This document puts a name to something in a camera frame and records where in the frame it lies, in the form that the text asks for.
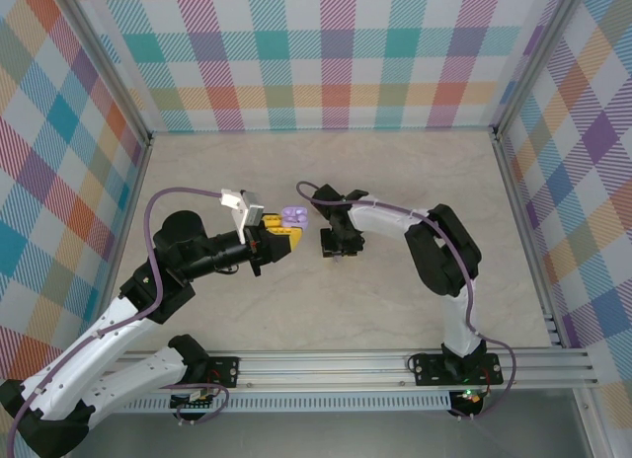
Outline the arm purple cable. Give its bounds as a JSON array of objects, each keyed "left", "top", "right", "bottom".
[
  {"left": 294, "top": 181, "right": 518, "bottom": 422},
  {"left": 7, "top": 187, "right": 231, "bottom": 457}
]

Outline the aluminium corner post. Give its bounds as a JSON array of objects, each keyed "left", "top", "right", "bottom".
[
  {"left": 57, "top": 0, "right": 152, "bottom": 146},
  {"left": 491, "top": 0, "right": 574, "bottom": 138}
]

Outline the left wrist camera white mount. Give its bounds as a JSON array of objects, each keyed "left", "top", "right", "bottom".
[{"left": 220, "top": 188, "right": 266, "bottom": 243}]

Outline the purple round earbud charging case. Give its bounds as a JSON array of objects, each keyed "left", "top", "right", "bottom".
[{"left": 279, "top": 206, "right": 311, "bottom": 231}]

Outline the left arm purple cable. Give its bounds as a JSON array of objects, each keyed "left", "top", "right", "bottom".
[{"left": 7, "top": 187, "right": 231, "bottom": 457}]

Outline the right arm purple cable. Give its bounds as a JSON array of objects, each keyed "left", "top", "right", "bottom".
[{"left": 294, "top": 181, "right": 518, "bottom": 422}]

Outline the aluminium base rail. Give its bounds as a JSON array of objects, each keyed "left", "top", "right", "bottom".
[{"left": 88, "top": 347, "right": 596, "bottom": 393}]

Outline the slotted grey cable duct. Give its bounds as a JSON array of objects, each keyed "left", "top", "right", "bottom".
[{"left": 118, "top": 396, "right": 454, "bottom": 414}]

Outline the aluminium side floor rail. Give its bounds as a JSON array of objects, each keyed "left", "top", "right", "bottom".
[
  {"left": 86, "top": 134, "right": 155, "bottom": 355},
  {"left": 492, "top": 126, "right": 569, "bottom": 350}
]

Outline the aluminium rear floor strip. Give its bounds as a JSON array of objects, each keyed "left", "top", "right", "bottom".
[{"left": 149, "top": 125, "right": 497, "bottom": 134}]

